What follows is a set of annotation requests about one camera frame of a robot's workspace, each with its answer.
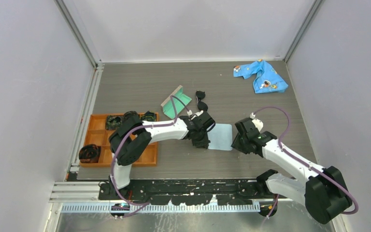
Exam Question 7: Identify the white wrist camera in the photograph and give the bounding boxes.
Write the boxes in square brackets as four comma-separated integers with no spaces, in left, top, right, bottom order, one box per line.
[249,112,264,132]
[187,110,204,120]

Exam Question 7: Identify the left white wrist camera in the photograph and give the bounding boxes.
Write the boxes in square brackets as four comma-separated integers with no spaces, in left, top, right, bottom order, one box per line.
[187,110,204,120]

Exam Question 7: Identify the blue patterned cloth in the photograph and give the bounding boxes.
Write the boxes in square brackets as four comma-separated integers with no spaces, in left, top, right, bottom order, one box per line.
[233,59,289,94]

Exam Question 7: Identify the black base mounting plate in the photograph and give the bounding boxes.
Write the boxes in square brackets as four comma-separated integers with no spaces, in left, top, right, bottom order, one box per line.
[99,178,275,206]

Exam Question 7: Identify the green yellow patterned rolled item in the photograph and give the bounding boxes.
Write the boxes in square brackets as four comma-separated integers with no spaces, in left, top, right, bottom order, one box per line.
[140,111,157,122]

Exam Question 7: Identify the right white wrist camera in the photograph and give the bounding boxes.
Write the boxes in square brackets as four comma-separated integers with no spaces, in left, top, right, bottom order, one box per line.
[249,112,264,132]

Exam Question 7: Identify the black orange rolled item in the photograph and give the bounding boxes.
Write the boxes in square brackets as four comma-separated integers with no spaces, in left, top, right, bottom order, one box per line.
[78,144,101,163]

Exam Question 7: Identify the light blue lens cloth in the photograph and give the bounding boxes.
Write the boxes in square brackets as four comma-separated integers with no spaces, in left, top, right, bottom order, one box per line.
[208,124,233,151]

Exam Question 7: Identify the black patterned rolled item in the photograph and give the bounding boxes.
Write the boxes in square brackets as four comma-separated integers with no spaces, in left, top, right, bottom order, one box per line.
[122,111,140,122]

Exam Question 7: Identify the dark camouflage rolled item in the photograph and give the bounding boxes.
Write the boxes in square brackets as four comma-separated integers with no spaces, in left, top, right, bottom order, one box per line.
[105,115,122,131]

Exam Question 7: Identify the perforated metal cable rail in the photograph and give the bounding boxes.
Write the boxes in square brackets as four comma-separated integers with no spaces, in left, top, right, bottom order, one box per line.
[61,202,260,213]

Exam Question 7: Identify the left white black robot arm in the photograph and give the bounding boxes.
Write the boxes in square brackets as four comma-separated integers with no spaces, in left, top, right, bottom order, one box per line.
[108,111,215,200]

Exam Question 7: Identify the black sunglasses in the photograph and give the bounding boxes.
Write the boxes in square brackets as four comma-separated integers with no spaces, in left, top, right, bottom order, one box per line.
[195,90,208,111]

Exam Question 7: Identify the beige glasses case green lining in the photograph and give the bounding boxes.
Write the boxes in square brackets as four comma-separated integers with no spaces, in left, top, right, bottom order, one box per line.
[160,85,191,119]

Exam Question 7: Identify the orange compartment tray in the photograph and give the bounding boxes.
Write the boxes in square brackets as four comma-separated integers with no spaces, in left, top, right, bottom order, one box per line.
[79,114,158,168]

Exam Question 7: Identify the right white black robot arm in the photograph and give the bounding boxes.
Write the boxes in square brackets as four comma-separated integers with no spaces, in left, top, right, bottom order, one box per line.
[232,117,353,224]

